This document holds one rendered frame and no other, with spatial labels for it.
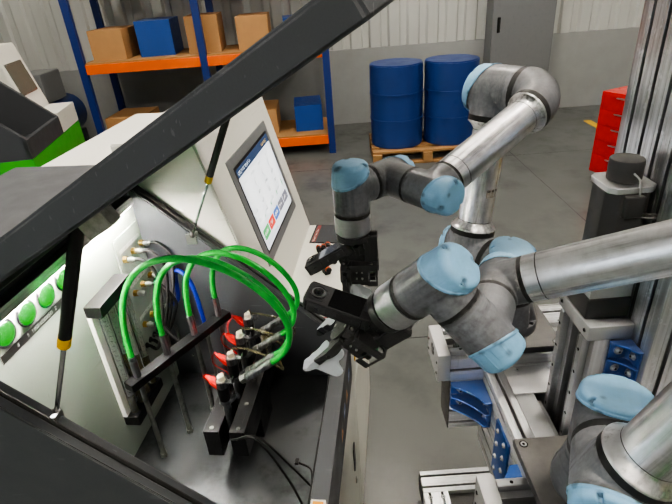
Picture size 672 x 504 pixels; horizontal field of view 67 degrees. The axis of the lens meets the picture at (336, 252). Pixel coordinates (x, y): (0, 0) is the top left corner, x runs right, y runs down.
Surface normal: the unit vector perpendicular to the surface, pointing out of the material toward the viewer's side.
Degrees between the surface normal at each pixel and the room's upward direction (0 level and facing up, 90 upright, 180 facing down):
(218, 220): 90
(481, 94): 80
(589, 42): 90
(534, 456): 0
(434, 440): 0
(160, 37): 90
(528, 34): 90
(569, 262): 51
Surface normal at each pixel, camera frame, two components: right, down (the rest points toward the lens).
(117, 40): 0.00, 0.48
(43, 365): 0.99, -0.01
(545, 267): -0.62, -0.27
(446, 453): -0.07, -0.87
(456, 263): 0.56, -0.48
